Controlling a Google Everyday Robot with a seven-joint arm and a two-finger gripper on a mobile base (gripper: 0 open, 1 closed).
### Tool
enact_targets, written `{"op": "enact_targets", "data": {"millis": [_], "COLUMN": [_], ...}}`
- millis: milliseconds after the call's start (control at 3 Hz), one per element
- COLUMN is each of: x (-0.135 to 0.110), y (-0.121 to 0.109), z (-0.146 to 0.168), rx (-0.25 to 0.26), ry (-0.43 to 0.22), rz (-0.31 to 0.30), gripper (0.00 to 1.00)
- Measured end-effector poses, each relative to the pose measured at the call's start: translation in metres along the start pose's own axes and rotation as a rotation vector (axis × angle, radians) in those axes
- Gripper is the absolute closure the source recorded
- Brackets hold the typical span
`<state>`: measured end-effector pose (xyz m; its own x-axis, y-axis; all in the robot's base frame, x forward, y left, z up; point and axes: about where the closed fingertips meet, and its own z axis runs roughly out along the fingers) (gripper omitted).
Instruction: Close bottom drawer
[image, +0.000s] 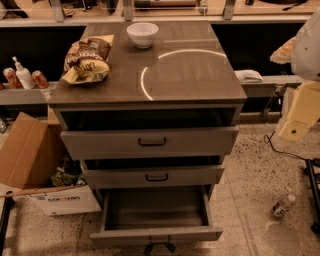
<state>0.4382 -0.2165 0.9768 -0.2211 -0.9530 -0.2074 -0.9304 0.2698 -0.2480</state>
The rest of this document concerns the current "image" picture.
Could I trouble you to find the white folded cloth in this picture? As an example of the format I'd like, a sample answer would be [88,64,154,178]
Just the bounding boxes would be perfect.
[235,69,263,83]

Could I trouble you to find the white pump bottle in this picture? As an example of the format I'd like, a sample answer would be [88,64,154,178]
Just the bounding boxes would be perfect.
[13,57,35,89]

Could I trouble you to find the white printed cardboard box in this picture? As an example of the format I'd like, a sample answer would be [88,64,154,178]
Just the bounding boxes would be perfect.
[28,185,101,216]

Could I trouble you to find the black stand right edge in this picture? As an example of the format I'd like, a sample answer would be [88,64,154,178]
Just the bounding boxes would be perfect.
[305,159,320,235]

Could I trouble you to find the red soda can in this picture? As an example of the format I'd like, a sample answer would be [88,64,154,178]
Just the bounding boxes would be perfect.
[3,68,22,89]
[32,70,49,89]

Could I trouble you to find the green snack bags in box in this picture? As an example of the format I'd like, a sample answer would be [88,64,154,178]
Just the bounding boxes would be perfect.
[50,157,86,187]

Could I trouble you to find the white ceramic bowl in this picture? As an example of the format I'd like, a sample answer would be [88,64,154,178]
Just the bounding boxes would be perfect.
[126,22,159,49]

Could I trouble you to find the grey bottom drawer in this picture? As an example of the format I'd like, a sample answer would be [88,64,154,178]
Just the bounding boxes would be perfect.
[90,185,223,246]

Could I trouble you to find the grey drawer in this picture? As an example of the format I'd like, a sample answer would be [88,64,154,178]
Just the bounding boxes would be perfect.
[61,127,239,160]
[83,165,224,189]
[90,185,223,246]

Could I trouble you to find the grey drawer cabinet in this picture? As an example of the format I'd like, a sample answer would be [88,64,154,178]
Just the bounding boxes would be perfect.
[48,20,248,188]

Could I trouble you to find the red soda can right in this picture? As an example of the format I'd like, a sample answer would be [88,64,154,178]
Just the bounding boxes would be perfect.
[32,70,49,89]

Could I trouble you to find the brown cardboard box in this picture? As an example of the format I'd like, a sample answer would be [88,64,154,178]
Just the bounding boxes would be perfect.
[0,112,64,189]

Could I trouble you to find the black power cable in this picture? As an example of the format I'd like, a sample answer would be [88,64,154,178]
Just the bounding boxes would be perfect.
[263,130,311,162]

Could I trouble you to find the grey top drawer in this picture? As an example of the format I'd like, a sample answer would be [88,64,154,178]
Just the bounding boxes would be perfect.
[61,127,239,160]

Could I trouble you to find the black pole left edge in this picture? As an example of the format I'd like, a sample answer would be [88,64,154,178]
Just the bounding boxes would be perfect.
[0,191,15,256]

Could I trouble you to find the red soda can left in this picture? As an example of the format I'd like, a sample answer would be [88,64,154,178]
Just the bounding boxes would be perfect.
[3,68,22,89]

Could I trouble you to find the yellow brown chip bag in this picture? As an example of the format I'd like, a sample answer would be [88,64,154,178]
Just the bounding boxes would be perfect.
[62,35,114,85]

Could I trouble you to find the clear plastic bottle on floor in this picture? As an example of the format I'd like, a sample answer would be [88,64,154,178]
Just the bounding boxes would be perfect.
[271,194,296,218]

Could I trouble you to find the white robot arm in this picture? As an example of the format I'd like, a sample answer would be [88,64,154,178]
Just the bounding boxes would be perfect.
[279,9,320,142]

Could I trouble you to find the grey middle drawer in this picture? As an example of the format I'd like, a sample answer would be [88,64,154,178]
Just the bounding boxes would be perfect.
[83,165,224,189]

